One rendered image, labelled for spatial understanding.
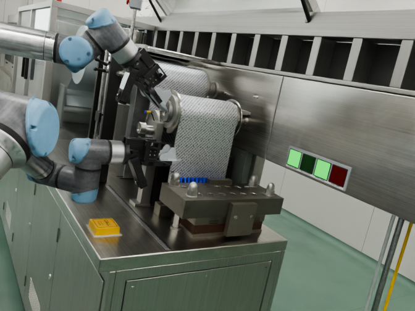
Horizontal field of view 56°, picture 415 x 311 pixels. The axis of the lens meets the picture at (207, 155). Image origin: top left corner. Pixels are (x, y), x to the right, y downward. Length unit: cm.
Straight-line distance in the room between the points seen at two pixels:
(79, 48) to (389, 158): 83
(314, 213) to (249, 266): 306
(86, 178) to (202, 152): 41
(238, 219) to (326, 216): 302
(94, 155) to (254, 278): 66
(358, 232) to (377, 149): 294
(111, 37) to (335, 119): 69
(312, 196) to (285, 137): 303
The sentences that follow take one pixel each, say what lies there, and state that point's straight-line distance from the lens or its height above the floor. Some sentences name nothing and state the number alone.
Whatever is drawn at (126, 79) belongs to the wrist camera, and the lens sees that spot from 124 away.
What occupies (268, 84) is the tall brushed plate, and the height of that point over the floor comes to 140.
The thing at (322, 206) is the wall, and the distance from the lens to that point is 429.
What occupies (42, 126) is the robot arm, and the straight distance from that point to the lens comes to 85.
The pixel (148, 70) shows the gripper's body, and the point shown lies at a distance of 125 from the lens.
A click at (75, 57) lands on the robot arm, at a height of 138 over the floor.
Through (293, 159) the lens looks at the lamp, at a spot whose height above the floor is 118.
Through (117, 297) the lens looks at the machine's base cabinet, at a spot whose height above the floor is 78.
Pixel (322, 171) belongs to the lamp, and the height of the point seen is 118.
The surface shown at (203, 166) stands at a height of 108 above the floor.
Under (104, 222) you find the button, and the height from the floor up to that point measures 92.
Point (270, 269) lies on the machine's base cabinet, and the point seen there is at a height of 79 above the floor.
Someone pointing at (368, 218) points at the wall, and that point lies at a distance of 397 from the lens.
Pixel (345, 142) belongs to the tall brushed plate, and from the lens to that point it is 120.
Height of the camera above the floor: 140
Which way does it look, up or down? 12 degrees down
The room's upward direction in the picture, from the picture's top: 11 degrees clockwise
